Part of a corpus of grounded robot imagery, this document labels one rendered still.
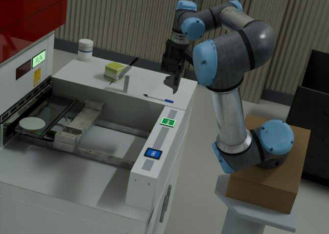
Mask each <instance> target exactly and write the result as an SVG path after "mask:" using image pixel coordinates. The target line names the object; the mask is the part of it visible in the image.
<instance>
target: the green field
mask: <svg viewBox="0 0 329 234"><path fill-rule="evenodd" d="M44 59H45V51H44V52H42V53H41V54H39V55H38V56H36V57H35V58H33V67H35V66H36V65H37V64H39V63H40V62H42V61H43V60H44Z"/></svg>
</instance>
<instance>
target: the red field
mask: <svg viewBox="0 0 329 234"><path fill-rule="evenodd" d="M30 66H31V61H29V62H27V63H26V64H24V65H23V66H21V67H20V68H19V69H17V79H18V78H19V77H21V76H22V75H23V74H25V73H26V72H28V71H29V70H30Z"/></svg>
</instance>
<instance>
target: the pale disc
mask: <svg viewBox="0 0 329 234"><path fill-rule="evenodd" d="M45 124H46V123H45V122H44V121H43V120H42V119H40V118H37V117H26V118H23V119H21V120H20V122H19V125H20V126H21V127H22V128H24V129H29V130H37V129H41V128H43V127H44V126H45Z"/></svg>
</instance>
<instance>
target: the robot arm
mask: <svg viewBox="0 0 329 234"><path fill-rule="evenodd" d="M220 27H224V28H225V29H227V30H228V31H229V32H230V33H228V34H225V35H222V36H219V37H216V38H213V39H208V40H206V41H204V42H202V43H200V44H197V45H196V46H195V47H194V49H193V53H192V52H191V51H190V50H188V47H189V44H190V40H198V39H200V38H201V37H202V36H203V35H204V34H205V32H208V31H211V30H214V29H217V28H220ZM165 45H166V47H165V53H164V54H163V56H162V63H161V69H160V70H163V71H165V72H168V73H170V72H172V74H171V75H170V76H166V78H165V80H164V84H165V85H167V86H168V87H170V88H172V89H173V94H175V93H176V92H177V91H178V88H179V84H180V80H181V76H182V72H183V69H184V66H185V61H186V60H187V61H188V62H189V63H190V64H191V65H193V66H194V68H195V73H196V76H197V79H198V81H199V83H200V85H202V86H205V87H206V88H207V89H208V90H209V91H211V96H212V101H213V106H214V111H215V115H216V120H217V125H218V130H219V133H218V135H217V137H216V141H215V142H214V143H213V144H212V147H213V149H214V152H215V154H216V156H217V158H218V160H219V163H220V165H221V167H222V169H223V171H224V173H226V174H230V173H233V172H237V171H239V170H242V169H245V168H248V167H251V166H253V165H257V166H258V167H260V168H264V169H274V168H277V167H279V166H280V165H282V164H283V163H284V162H285V160H286V159H287V157H288V154H289V150H290V149H291V148H292V145H293V142H294V134H293V131H292V129H291V128H290V126H289V125H288V124H287V123H285V122H283V121H281V120H277V119H274V120H270V121H267V122H265V123H264V124H263V125H262V126H260V127H257V128H254V129H252V130H247V129H246V127H245V120H244V113H243V106H242V99H241V92H240V85H241V84H242V82H243V80H244V73H245V72H247V71H250V70H254V69H256V68H259V67H260V66H262V65H263V64H265V63H266V62H267V61H268V60H269V59H270V57H271V56H272V54H273V52H274V50H275V47H276V34H275V32H274V30H273V28H272V27H271V26H270V25H269V24H267V23H266V22H264V21H261V20H254V19H253V18H251V17H249V16H248V15H246V14H245V13H243V9H242V6H241V4H240V2H239V1H238V0H233V1H228V2H226V3H223V4H220V5H218V6H215V7H212V8H209V9H206V10H203V11H200V12H197V4H196V3H194V2H191V1H188V0H180V1H178V2H177V6H176V9H175V17H174V22H173V28H172V33H171V38H170V39H168V40H167V41H166V43H165Z"/></svg>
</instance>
